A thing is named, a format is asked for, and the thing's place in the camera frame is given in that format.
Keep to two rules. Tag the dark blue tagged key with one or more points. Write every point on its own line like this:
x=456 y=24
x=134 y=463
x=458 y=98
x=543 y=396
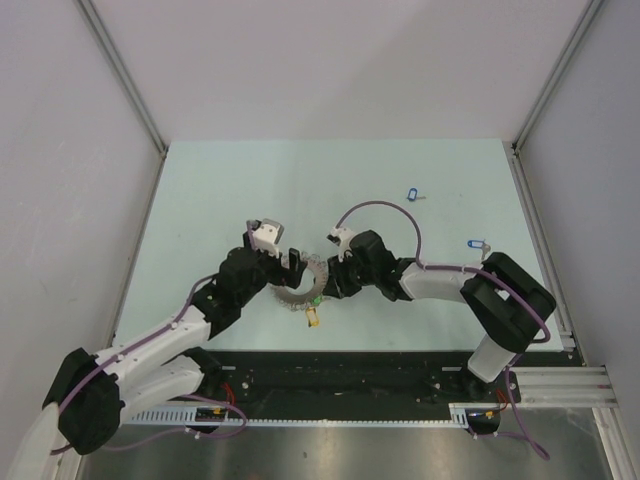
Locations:
x=414 y=195

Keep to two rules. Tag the light blue tagged key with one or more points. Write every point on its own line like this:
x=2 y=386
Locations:
x=480 y=245

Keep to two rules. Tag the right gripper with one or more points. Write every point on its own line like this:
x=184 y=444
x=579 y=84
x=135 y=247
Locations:
x=336 y=275

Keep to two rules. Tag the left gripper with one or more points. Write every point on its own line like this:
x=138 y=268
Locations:
x=282 y=275

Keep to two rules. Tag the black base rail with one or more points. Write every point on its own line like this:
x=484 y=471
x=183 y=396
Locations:
x=350 y=386

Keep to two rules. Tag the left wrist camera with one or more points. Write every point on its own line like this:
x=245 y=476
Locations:
x=264 y=236

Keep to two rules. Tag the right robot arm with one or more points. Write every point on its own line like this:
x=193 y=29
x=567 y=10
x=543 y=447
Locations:
x=510 y=305

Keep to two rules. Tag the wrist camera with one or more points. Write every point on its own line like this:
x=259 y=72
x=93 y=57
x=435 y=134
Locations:
x=264 y=236
x=341 y=237

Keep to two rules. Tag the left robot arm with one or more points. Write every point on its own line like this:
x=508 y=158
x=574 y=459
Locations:
x=88 y=388

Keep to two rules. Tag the white slotted cable duct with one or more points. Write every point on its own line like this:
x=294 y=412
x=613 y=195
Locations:
x=195 y=415

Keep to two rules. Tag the yellow key tag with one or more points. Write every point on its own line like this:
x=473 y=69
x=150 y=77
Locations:
x=312 y=317

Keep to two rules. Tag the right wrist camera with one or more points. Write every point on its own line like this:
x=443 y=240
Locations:
x=341 y=237

